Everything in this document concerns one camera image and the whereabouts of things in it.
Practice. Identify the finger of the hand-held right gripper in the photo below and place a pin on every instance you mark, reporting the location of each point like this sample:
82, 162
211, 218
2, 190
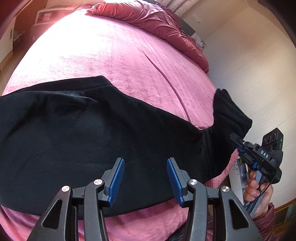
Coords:
246, 157
240, 140

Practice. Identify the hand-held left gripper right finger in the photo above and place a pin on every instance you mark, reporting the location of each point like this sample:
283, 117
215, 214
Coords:
175, 183

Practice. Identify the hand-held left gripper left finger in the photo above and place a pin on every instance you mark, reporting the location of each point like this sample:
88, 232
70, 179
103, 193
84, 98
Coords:
115, 183

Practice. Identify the black pants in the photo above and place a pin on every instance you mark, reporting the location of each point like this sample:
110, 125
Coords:
92, 139

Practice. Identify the person's right forearm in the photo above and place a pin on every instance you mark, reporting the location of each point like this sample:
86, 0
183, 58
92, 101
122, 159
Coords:
266, 224

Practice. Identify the person's right hand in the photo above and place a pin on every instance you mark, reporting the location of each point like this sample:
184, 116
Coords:
253, 187

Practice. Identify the printed paper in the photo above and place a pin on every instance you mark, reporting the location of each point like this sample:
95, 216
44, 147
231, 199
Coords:
240, 173

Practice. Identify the white floral nightstand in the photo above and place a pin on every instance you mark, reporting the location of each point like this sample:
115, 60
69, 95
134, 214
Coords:
48, 17
201, 42

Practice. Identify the grey headboard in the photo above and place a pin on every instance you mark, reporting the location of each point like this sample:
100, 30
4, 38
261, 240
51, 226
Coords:
188, 27

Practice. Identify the bed with pink sheet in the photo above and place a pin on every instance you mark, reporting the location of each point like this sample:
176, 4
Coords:
115, 51

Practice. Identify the red duvet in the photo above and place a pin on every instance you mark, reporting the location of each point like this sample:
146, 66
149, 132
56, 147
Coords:
161, 20

